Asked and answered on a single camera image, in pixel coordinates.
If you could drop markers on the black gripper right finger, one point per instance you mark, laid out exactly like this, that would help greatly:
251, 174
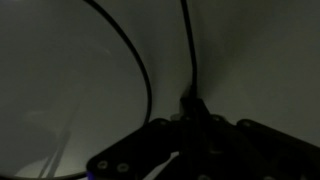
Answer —
253, 151

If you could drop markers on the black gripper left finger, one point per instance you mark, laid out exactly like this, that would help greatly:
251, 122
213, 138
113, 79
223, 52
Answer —
136, 155

